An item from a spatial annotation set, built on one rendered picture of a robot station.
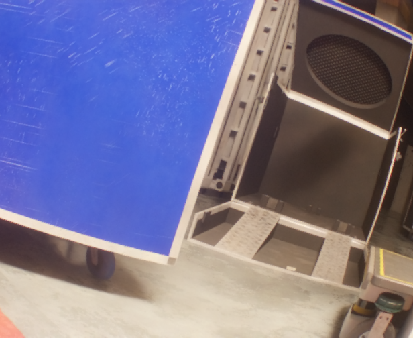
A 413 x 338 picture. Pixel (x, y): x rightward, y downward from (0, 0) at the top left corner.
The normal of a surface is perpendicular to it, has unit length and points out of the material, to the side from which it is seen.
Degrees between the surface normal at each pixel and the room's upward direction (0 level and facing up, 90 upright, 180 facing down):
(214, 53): 90
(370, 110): 143
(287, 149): 90
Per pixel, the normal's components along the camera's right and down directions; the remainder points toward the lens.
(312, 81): -0.38, 0.75
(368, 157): -0.22, 0.00
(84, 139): 0.52, 0.23
